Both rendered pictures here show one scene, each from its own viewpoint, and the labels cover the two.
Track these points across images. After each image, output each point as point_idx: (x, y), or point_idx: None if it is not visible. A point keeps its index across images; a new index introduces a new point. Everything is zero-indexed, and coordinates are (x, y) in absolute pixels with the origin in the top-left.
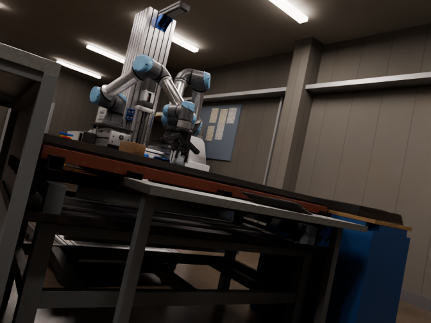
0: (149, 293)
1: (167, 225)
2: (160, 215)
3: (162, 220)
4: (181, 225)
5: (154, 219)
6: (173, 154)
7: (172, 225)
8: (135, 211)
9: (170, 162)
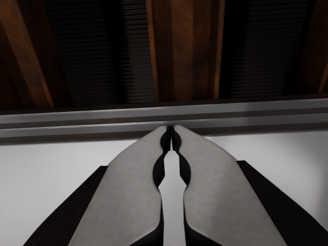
0: None
1: (77, 38)
2: (249, 90)
3: (143, 51)
4: (106, 88)
5: (146, 29)
6: (152, 194)
7: (92, 59)
8: (267, 4)
9: (183, 127)
